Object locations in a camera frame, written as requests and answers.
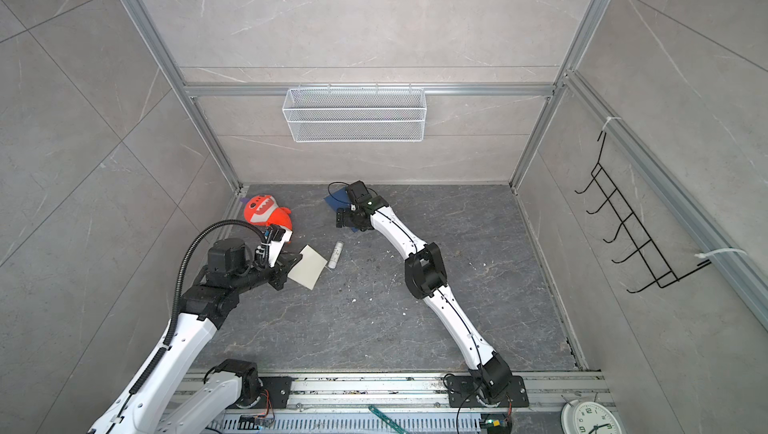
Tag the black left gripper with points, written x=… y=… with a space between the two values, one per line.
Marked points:
x=281 y=267

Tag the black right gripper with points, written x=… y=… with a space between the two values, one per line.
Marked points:
x=347 y=219

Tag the blue envelope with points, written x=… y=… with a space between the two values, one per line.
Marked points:
x=338 y=197

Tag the beige letter paper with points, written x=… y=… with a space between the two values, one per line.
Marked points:
x=308 y=269

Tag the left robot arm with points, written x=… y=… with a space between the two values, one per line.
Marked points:
x=198 y=312

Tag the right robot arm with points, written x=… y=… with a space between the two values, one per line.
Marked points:
x=491 y=381

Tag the white glue stick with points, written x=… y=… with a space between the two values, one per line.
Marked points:
x=335 y=256

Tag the red plush toy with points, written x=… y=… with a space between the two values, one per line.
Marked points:
x=263 y=210

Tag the white analog clock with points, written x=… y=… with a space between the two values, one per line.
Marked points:
x=588 y=417

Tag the white wire basket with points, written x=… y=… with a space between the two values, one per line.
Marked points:
x=347 y=115

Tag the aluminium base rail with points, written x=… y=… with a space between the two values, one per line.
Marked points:
x=420 y=402

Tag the black wire hook rack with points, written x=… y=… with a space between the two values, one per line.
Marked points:
x=631 y=227

